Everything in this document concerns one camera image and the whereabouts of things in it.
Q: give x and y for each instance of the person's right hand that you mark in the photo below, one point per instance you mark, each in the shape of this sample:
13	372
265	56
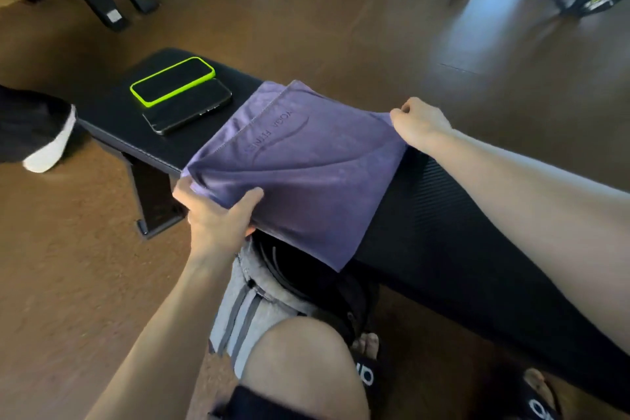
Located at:
422	123

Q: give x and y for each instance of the person's left hand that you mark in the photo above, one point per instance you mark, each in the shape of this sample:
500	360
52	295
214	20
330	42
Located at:
211	230

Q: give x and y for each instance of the person's right fingers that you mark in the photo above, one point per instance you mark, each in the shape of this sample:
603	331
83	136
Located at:
401	117

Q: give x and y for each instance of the person's left thumb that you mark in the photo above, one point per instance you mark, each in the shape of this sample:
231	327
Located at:
246	205

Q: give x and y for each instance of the purple towel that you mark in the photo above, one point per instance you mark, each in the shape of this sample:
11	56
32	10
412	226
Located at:
315	163

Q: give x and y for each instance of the person's right forearm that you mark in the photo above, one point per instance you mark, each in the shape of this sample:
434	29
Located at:
531	208

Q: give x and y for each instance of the person's left forearm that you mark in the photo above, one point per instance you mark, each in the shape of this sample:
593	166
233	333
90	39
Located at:
172	336

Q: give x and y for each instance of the grey striped bag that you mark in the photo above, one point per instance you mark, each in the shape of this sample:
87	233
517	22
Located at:
246	306

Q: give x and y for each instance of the black phone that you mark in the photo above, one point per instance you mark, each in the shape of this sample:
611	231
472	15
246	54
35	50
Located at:
189	107

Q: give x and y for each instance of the black padded bench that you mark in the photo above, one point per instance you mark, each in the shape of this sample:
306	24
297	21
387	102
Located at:
443	237

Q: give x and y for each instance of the phone in green case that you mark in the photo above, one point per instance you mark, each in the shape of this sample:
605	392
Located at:
172	80

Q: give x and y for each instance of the person's left leg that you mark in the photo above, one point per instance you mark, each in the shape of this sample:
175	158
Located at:
305	365

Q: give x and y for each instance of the black shorts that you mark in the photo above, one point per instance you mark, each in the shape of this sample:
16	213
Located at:
256	407

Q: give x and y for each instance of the black slide sandal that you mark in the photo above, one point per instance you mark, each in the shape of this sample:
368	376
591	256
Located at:
371	375
531	405

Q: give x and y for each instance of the black and white shoe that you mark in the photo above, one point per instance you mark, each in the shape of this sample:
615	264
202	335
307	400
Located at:
29	124

